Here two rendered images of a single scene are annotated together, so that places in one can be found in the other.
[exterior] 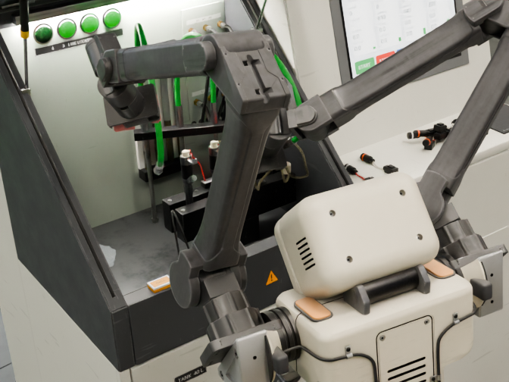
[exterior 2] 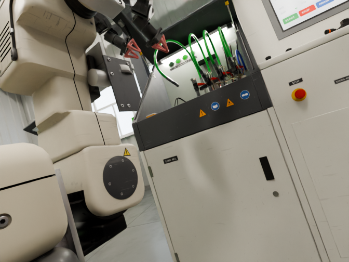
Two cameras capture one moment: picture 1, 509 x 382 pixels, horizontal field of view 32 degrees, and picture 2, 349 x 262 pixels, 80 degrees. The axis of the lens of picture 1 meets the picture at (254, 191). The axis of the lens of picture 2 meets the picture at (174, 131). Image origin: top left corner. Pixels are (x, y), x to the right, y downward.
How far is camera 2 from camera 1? 1.84 m
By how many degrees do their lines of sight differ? 65
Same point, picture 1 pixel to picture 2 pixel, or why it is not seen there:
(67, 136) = (184, 95)
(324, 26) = (259, 11)
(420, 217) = not seen: outside the picture
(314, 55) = (255, 25)
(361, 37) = (285, 7)
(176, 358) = (161, 149)
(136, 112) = (119, 44)
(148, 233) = not seen: hidden behind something
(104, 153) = not seen: hidden behind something
